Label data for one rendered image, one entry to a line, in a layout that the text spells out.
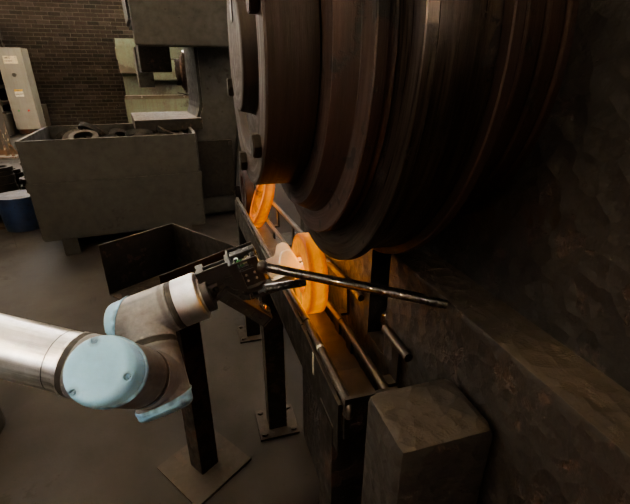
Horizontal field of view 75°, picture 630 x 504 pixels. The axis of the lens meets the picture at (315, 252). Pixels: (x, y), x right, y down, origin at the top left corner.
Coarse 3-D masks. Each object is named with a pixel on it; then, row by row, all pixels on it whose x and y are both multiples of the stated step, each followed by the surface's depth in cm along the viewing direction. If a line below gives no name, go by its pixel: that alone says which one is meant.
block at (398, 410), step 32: (416, 384) 43; (448, 384) 42; (384, 416) 39; (416, 416) 38; (448, 416) 38; (480, 416) 39; (384, 448) 38; (416, 448) 35; (448, 448) 36; (480, 448) 37; (384, 480) 39; (416, 480) 36; (448, 480) 38; (480, 480) 40
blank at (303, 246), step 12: (300, 240) 76; (312, 240) 74; (300, 252) 77; (312, 252) 73; (312, 264) 72; (324, 264) 72; (300, 288) 81; (312, 288) 72; (324, 288) 72; (300, 300) 81; (312, 300) 73; (324, 300) 74; (312, 312) 76
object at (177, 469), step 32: (128, 256) 104; (160, 256) 112; (192, 256) 110; (128, 288) 105; (192, 352) 105; (192, 384) 108; (192, 416) 112; (192, 448) 119; (224, 448) 129; (192, 480) 119; (224, 480) 119
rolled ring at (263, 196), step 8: (264, 184) 137; (272, 184) 136; (256, 192) 147; (264, 192) 134; (272, 192) 134; (256, 200) 148; (264, 200) 133; (272, 200) 134; (256, 208) 148; (264, 208) 134; (256, 216) 137; (264, 216) 136; (256, 224) 139
